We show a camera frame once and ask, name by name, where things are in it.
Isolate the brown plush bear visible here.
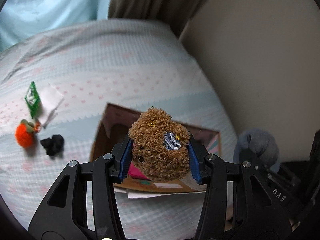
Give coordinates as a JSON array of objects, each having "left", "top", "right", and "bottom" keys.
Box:
[{"left": 129, "top": 107, "right": 190, "bottom": 182}]

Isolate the pink cloth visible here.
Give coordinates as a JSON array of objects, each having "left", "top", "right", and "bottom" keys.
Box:
[{"left": 128, "top": 163, "right": 149, "bottom": 180}]

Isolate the white tissue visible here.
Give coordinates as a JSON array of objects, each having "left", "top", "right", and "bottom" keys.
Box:
[{"left": 181, "top": 172, "right": 207, "bottom": 191}]

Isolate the orange pompom toy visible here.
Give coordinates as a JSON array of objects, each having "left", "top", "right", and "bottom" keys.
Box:
[{"left": 15, "top": 119, "right": 41, "bottom": 148}]

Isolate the grey sock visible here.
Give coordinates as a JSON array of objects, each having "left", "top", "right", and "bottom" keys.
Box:
[{"left": 233, "top": 128, "right": 280, "bottom": 173}]

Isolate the open cardboard box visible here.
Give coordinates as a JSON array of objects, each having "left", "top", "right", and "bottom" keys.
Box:
[{"left": 90, "top": 103, "right": 221, "bottom": 195}]

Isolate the green snack packet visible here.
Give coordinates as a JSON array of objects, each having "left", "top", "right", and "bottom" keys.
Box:
[{"left": 24, "top": 81, "right": 41, "bottom": 119}]

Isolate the white textured cloth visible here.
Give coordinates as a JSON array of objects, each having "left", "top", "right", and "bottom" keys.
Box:
[{"left": 36, "top": 85, "right": 64, "bottom": 127}]

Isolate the light blue hanging cloth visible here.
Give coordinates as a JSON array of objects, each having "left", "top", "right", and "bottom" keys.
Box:
[{"left": 1, "top": 0, "right": 110, "bottom": 50}]

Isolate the checkered light blue bedsheet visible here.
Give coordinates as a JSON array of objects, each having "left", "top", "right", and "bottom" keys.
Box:
[{"left": 1, "top": 20, "right": 236, "bottom": 228}]

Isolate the brown curtain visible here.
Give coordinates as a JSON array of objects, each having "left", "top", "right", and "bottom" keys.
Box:
[{"left": 108, "top": 0, "right": 208, "bottom": 37}]

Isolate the black sock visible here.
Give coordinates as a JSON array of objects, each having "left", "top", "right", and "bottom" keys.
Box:
[{"left": 40, "top": 134, "right": 65, "bottom": 156}]

